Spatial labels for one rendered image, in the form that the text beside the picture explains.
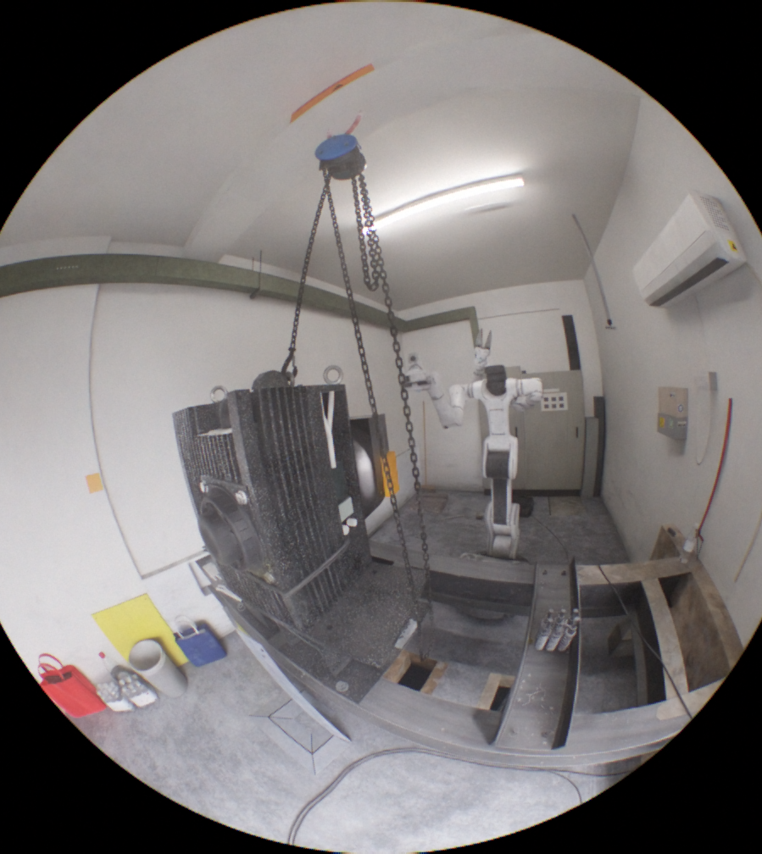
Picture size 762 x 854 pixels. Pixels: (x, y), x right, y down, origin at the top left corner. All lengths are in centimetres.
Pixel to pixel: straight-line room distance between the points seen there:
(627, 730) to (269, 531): 120
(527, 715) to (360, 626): 61
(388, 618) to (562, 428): 298
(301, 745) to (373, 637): 102
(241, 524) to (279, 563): 13
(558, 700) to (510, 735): 18
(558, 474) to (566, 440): 45
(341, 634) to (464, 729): 49
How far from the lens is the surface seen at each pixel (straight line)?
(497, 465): 147
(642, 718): 109
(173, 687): 205
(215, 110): 148
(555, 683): 101
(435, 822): 157
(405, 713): 93
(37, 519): 188
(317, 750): 162
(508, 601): 151
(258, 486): 58
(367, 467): 90
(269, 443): 63
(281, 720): 174
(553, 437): 338
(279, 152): 139
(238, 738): 182
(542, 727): 95
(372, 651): 78
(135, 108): 155
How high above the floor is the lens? 155
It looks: 7 degrees down
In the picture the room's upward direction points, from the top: 7 degrees counter-clockwise
